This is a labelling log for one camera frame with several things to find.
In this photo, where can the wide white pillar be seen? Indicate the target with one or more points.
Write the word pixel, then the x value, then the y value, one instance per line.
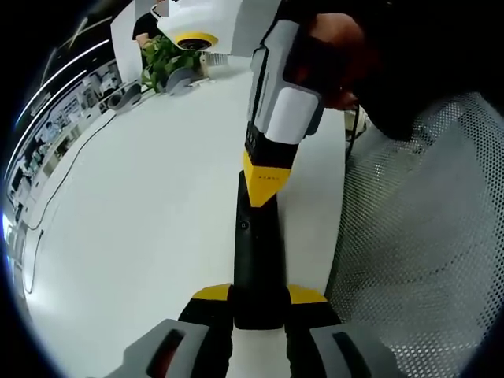
pixel 124 51

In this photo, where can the green potted plant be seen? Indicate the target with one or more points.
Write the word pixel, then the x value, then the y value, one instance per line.
pixel 161 63

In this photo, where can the person's right hand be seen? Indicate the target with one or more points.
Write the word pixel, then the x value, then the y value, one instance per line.
pixel 334 55

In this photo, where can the grey headphones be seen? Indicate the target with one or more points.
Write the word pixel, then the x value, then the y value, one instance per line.
pixel 124 98

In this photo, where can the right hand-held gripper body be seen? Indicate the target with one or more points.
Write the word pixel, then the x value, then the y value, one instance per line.
pixel 236 23

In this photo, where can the black remote control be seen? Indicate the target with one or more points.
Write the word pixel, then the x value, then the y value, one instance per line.
pixel 256 271

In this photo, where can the grey round dish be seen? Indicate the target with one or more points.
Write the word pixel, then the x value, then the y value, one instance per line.
pixel 181 80

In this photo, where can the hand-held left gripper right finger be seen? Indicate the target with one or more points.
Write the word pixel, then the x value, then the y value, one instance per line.
pixel 315 315

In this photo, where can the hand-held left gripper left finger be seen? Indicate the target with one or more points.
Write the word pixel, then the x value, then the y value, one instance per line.
pixel 201 315

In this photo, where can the grey mesh chair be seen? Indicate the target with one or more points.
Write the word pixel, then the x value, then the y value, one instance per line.
pixel 425 256

